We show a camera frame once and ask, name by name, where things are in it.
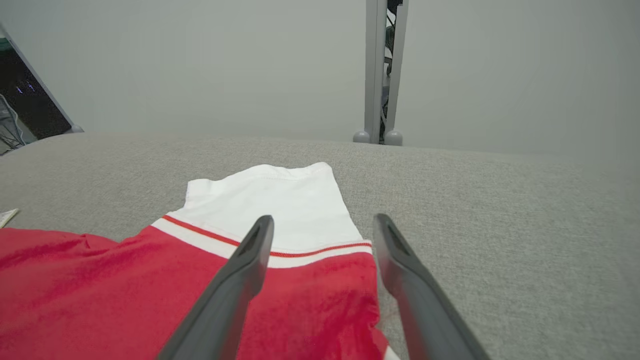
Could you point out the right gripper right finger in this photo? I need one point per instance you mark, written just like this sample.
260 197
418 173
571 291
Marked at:
425 310

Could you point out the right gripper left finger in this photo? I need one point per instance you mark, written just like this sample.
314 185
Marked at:
220 310

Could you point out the red and white shirt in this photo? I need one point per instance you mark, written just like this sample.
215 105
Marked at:
100 300

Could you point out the black equipment cabinet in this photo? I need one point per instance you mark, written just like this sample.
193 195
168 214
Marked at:
30 105

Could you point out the grey cylindrical post foot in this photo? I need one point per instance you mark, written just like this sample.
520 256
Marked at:
362 137
393 138

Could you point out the grey partition post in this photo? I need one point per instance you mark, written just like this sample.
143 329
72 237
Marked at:
374 65

